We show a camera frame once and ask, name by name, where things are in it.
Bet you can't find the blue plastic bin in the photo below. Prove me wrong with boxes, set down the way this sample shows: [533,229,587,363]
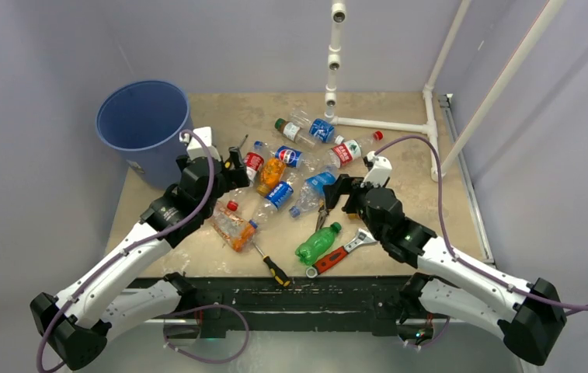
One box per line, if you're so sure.
[96,80,194,190]

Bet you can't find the orange juice bottle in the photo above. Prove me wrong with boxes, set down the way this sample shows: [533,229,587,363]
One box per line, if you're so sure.
[256,158,287,197]

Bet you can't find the crushed orange label bottle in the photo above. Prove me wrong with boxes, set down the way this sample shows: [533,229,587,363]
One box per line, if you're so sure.
[210,201,256,253]

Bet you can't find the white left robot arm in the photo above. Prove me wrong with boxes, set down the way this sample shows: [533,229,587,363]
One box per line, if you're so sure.
[30,147,249,372]

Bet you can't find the yellow black screwdriver front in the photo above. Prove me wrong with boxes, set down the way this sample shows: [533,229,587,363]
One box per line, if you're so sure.
[252,242,291,288]

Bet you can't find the blue label bottle back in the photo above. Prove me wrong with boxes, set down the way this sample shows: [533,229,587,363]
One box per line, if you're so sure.
[289,108,346,145]

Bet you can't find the red handled adjustable wrench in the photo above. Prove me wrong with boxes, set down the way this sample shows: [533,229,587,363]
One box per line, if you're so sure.
[305,228,377,278]

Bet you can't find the white pvc pipe frame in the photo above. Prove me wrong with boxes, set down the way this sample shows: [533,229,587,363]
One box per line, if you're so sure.
[322,0,567,183]

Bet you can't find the pepsi label clear bottle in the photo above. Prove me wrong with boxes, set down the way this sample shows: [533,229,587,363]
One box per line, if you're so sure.
[263,143,322,171]

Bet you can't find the aluminium side rail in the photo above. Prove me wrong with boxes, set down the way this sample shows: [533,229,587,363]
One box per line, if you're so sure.
[438,95,496,267]

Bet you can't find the green plastic bottle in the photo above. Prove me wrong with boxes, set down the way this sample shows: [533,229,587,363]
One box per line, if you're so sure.
[294,222,342,266]

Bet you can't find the blue label water bottle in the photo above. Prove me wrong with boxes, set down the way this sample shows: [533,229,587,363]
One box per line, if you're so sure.
[289,166,339,219]

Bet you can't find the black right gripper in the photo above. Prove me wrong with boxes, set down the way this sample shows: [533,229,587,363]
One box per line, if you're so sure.
[323,173,388,242]

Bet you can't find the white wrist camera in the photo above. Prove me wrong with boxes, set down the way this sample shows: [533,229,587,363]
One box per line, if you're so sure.
[179,127,221,161]
[360,151,392,187]

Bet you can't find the black table front rail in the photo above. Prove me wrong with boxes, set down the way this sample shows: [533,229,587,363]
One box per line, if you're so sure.
[118,277,429,338]

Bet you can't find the purple cable loop below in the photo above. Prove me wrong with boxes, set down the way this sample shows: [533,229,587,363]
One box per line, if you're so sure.
[162,303,251,365]

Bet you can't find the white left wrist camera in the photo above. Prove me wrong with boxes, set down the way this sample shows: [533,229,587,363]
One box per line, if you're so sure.
[179,127,221,161]

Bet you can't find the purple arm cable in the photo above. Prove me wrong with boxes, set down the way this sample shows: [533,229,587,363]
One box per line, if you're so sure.
[374,134,588,317]
[35,129,217,373]

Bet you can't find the yellow black screwdriver back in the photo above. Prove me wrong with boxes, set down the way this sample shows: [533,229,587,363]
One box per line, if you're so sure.
[224,134,249,169]

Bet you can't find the blue label bottle centre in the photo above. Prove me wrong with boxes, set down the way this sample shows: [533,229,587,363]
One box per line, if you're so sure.
[251,172,303,227]

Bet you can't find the nongfu spring red bottle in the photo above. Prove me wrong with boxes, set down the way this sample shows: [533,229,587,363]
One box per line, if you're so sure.
[323,131,384,169]

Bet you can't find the yellow handled pliers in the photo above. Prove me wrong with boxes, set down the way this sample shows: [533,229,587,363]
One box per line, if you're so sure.
[315,201,329,232]

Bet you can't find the red label clear bottle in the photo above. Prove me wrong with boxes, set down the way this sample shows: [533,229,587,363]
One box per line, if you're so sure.
[244,141,266,185]

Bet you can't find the green cap clear bottle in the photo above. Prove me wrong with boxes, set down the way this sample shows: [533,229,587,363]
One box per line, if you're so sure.
[274,118,320,150]

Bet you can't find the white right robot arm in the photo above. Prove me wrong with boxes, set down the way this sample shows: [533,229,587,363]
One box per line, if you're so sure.
[323,174,567,366]

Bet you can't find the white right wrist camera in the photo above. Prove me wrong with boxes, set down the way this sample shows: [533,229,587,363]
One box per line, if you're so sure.
[360,151,392,187]

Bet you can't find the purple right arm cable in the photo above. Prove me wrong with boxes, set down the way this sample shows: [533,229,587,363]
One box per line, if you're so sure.
[374,134,588,317]

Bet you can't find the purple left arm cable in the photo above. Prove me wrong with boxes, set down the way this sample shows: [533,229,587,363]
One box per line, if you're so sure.
[35,129,217,373]

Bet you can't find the yellow black screwdriver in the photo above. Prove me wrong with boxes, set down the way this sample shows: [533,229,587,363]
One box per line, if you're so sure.
[252,242,291,288]
[224,134,249,169]

